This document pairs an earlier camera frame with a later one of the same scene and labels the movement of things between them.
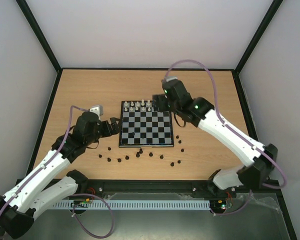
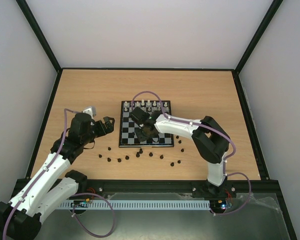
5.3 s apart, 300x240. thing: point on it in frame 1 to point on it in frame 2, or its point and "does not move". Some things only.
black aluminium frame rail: (162, 186) does not move
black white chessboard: (141, 126) does not move
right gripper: (159, 102) to (145, 133)
